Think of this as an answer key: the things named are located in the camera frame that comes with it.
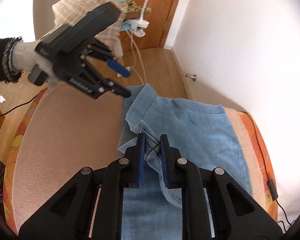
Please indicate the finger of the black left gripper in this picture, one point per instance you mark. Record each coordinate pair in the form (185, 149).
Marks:
(118, 89)
(114, 65)

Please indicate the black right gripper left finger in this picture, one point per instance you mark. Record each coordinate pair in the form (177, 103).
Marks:
(134, 168)

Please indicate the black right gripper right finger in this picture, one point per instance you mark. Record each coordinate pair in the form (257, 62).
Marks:
(170, 168)

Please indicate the light blue denim jeans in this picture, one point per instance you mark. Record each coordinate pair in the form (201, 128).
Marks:
(202, 134)

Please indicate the left forearm black sleeve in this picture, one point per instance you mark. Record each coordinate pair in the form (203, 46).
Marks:
(7, 74)

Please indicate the left hand white glove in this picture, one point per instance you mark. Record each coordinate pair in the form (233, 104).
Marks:
(24, 57)

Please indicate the white clip desk lamp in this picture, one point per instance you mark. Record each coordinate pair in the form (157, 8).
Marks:
(137, 25)

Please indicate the metal door stopper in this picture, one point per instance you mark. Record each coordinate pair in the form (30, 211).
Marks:
(192, 77)

